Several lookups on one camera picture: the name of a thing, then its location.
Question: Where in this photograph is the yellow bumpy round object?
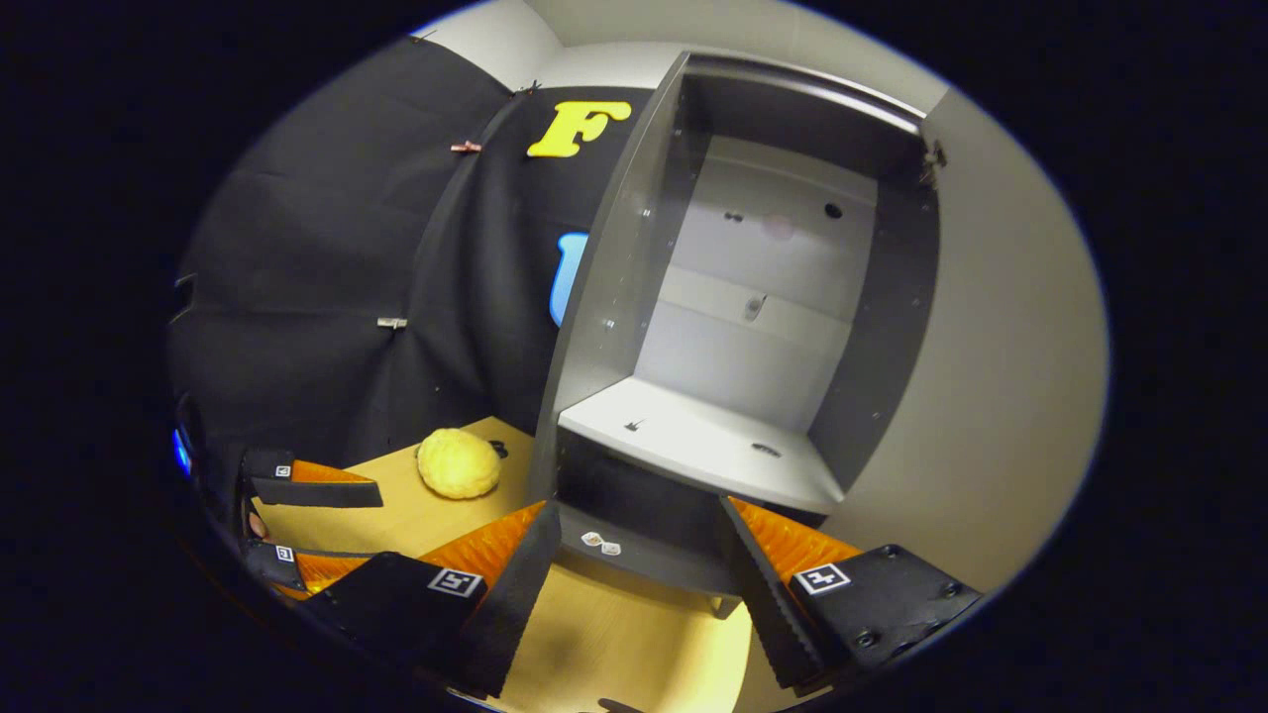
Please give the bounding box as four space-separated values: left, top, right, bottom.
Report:
415 428 502 501

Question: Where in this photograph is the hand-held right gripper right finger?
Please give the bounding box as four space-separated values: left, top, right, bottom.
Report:
718 495 984 692

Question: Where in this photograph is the black backdrop cloth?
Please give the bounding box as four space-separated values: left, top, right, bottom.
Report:
166 35 655 496

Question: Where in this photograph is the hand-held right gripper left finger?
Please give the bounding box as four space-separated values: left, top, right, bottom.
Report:
297 500 564 699

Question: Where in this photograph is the dark grey cabinet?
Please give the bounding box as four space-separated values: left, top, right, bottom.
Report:
530 50 942 620

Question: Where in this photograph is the white cabinet shelf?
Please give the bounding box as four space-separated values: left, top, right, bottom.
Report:
557 374 845 514

